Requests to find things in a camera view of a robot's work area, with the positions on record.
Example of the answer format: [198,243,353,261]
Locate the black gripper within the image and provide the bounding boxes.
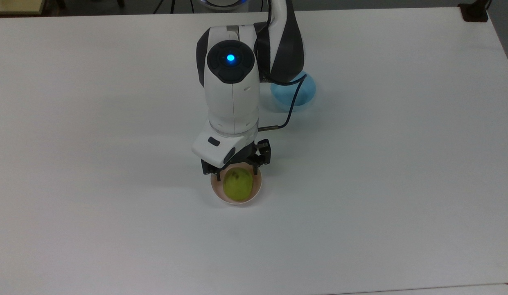
[201,139,271,182]

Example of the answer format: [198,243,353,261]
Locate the green pear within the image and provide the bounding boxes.
[222,166,254,202]

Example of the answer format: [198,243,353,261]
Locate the pink plastic bowl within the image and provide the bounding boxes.
[210,166,263,206]

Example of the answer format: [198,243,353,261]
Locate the blue plastic bowl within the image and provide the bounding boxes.
[270,70,316,108]

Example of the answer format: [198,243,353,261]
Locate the black tripod legs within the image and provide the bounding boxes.
[153,0,177,14]

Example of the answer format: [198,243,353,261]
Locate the light wooden desk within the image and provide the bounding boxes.
[0,0,47,16]

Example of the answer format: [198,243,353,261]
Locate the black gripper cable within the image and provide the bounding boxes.
[258,0,307,132]

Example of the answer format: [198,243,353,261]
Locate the black camera stand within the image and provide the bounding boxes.
[458,0,490,23]

